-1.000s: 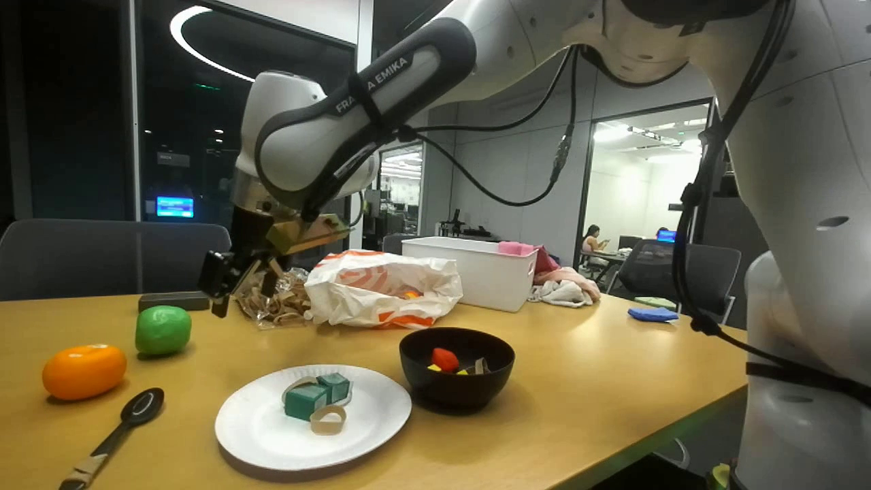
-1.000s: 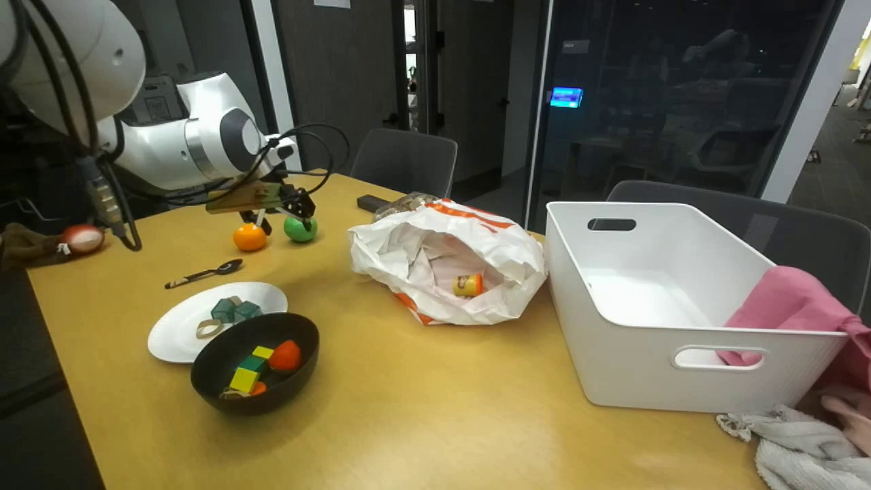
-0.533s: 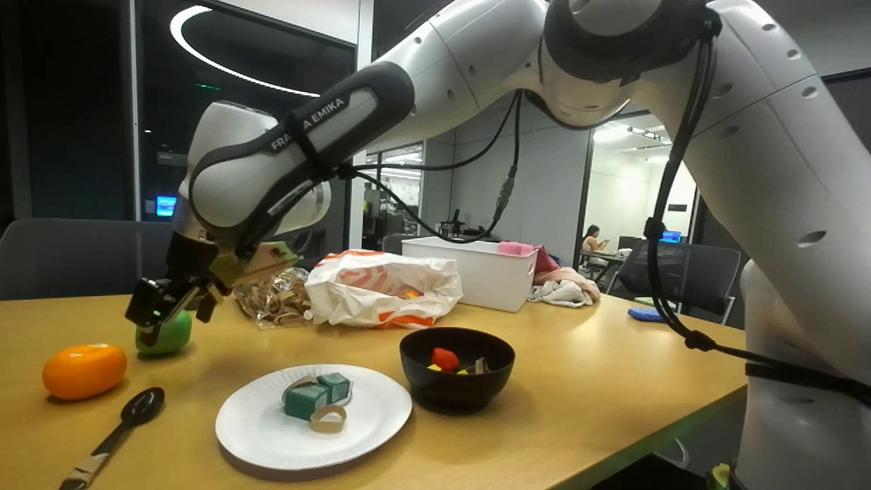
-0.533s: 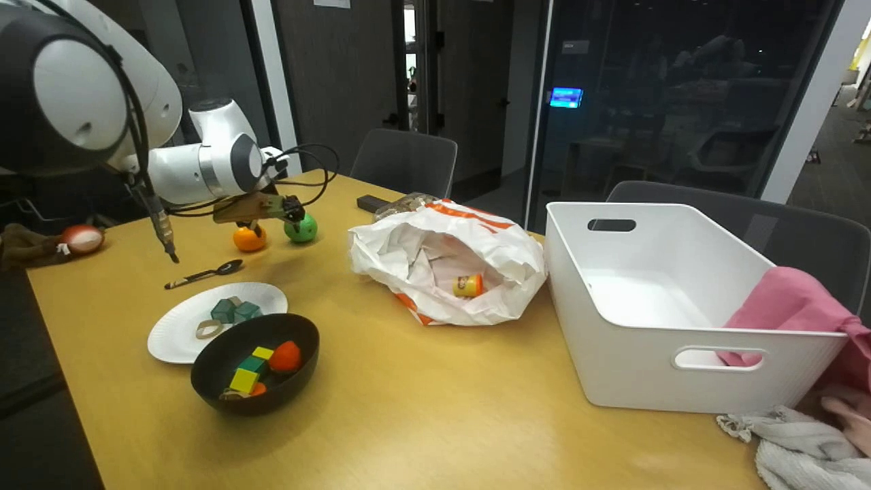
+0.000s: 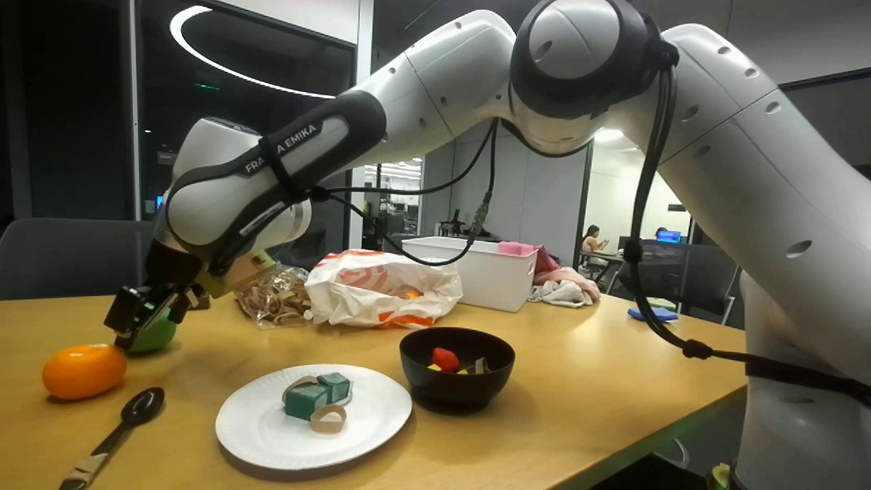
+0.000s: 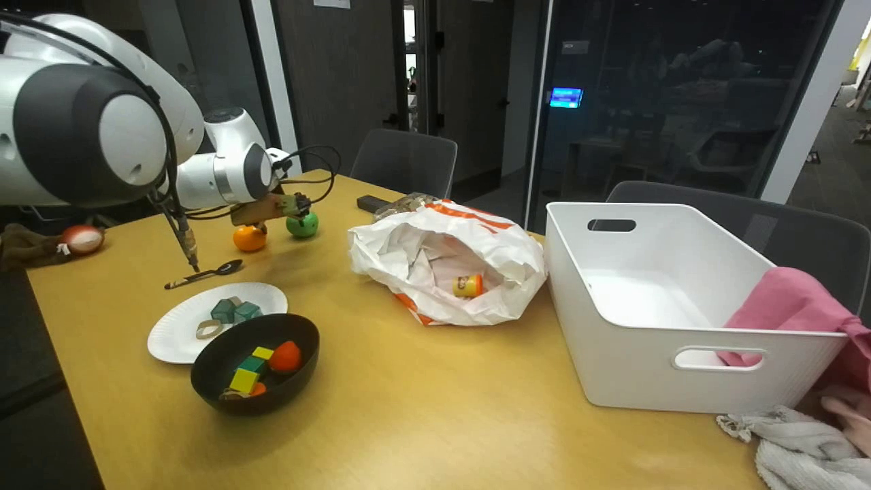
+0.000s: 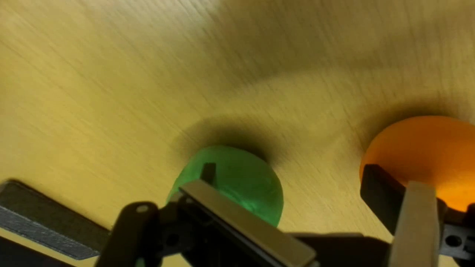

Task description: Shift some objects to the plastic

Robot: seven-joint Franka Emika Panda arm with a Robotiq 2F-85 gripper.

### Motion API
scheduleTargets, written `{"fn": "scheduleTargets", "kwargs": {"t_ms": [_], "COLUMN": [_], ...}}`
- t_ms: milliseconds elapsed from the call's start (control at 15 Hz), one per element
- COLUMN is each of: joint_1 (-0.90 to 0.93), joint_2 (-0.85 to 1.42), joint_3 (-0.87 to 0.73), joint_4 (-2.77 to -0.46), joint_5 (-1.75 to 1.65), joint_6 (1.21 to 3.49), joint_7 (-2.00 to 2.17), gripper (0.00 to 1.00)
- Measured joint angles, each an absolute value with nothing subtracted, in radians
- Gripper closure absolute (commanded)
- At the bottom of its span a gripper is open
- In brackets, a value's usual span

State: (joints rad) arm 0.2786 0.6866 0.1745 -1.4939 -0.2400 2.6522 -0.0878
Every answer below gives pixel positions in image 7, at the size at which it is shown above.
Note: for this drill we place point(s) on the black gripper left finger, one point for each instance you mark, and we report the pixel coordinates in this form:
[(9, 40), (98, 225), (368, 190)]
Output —
[(247, 222)]

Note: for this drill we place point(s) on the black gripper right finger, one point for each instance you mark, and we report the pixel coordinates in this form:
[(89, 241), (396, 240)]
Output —
[(416, 227)]

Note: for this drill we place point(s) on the green ball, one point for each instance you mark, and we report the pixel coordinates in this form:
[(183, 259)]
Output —
[(247, 179)]

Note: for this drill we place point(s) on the large orange ball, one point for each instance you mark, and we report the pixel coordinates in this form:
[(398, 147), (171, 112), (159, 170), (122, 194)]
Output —
[(425, 148)]

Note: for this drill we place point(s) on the black flat device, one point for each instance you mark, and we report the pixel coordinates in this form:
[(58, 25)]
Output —
[(45, 222)]

